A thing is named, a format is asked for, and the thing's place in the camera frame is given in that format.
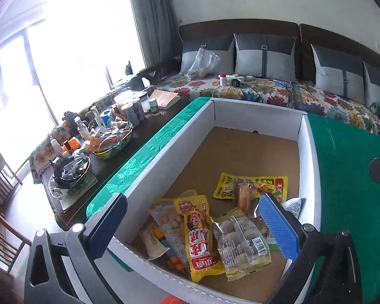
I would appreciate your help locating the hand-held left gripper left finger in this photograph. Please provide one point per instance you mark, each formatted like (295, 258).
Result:
(109, 224)

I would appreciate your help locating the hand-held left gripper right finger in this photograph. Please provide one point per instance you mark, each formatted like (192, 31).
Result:
(280, 228)

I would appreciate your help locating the white triangular snack packet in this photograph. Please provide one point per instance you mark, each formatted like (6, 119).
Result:
(294, 207)

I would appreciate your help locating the large yellow red-print packet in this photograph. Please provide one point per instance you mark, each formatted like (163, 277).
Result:
(269, 187)

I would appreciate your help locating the clear egg packet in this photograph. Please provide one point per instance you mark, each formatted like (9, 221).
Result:
(237, 247)

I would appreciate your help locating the sausage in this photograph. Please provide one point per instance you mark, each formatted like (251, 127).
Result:
(244, 196)

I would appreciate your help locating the clear meatball packet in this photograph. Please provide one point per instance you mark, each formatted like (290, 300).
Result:
(172, 223)

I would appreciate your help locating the small yellow snack packet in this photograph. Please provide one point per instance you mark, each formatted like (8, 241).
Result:
(224, 186)

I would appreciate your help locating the orange sausage stick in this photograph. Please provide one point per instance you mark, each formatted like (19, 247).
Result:
(174, 262)

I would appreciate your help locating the long red yellow packet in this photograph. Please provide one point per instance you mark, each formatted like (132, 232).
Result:
(199, 237)

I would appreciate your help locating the white cardboard box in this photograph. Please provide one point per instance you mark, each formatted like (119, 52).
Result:
(240, 145)

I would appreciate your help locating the yellow-green tray of snacks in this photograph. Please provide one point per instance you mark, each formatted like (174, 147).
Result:
(112, 142)

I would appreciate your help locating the green blanket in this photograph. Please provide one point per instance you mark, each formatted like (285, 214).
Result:
(342, 164)

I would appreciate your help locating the grey two-tone pillow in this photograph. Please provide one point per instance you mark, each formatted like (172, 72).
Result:
(373, 85)
(191, 55)
(331, 76)
(278, 63)

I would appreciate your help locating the tray of black items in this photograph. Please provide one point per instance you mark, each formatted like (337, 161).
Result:
(69, 174)

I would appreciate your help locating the blue can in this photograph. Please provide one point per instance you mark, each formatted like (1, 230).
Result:
(107, 117)

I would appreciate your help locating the wooden chair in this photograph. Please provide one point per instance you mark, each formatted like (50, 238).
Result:
(3, 190)

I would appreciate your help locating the dark wooden side table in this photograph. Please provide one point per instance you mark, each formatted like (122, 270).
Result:
(158, 123)

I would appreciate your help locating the printed tin can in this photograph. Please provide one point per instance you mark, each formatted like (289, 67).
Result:
(138, 110)
(128, 112)

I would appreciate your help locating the brown headboard panel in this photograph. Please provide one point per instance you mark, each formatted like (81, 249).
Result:
(335, 41)
(209, 30)

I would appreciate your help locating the white jar with green cap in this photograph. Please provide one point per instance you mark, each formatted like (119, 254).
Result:
(153, 106)

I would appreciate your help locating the clear plastic container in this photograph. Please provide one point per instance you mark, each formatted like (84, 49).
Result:
(126, 96)

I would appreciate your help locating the tan book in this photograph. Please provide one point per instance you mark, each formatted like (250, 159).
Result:
(164, 98)

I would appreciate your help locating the black power adapter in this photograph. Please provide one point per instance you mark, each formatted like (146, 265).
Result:
(236, 83)

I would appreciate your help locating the white power strip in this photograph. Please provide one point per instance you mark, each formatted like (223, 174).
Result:
(246, 78)

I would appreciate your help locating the white bottle with red cap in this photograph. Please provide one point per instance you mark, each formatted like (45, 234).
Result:
(223, 80)

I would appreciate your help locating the large window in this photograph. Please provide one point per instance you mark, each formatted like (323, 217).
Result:
(66, 53)

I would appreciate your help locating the clear plastic bag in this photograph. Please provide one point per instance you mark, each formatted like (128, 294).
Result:
(202, 63)

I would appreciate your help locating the grey curtain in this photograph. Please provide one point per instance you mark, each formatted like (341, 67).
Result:
(155, 22)

